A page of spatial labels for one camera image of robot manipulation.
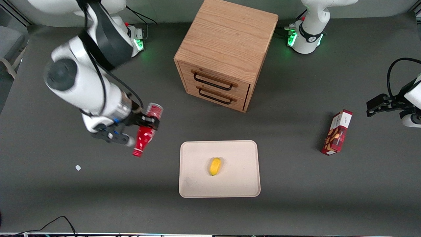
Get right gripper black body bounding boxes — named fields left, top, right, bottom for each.
left=123, top=110, right=146, bottom=129

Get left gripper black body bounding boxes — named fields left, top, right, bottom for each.
left=387, top=95, right=410, bottom=114

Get red coke bottle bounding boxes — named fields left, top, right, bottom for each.
left=132, top=103, right=164, bottom=157

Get white rectangular tray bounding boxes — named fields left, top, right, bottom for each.
left=179, top=140, right=261, bottom=198

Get red snack box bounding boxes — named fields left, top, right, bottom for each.
left=321, top=109, right=353, bottom=156

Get yellow lemon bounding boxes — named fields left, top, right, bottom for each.
left=210, top=157, right=222, bottom=176

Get wooden drawer front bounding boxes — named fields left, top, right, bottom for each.
left=179, top=62, right=251, bottom=99
left=185, top=82, right=248, bottom=111

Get wooden drawer cabinet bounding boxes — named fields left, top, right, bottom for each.
left=174, top=0, right=279, bottom=113

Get grey chair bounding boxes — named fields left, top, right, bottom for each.
left=0, top=25, right=27, bottom=79

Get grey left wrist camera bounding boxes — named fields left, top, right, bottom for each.
left=400, top=110, right=421, bottom=128

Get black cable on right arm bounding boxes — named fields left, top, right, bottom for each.
left=76, top=0, right=144, bottom=116

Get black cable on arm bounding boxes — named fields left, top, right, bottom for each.
left=76, top=0, right=144, bottom=116
left=387, top=58, right=421, bottom=99

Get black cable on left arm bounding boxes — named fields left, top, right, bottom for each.
left=387, top=58, right=421, bottom=99

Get black drawer handle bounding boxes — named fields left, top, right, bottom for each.
left=191, top=70, right=239, bottom=91
left=196, top=86, right=237, bottom=105

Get black cable at arm base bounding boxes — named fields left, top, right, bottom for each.
left=276, top=9, right=308, bottom=37
left=126, top=5, right=158, bottom=40

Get black cable at table edge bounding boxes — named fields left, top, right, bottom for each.
left=12, top=216, right=78, bottom=237

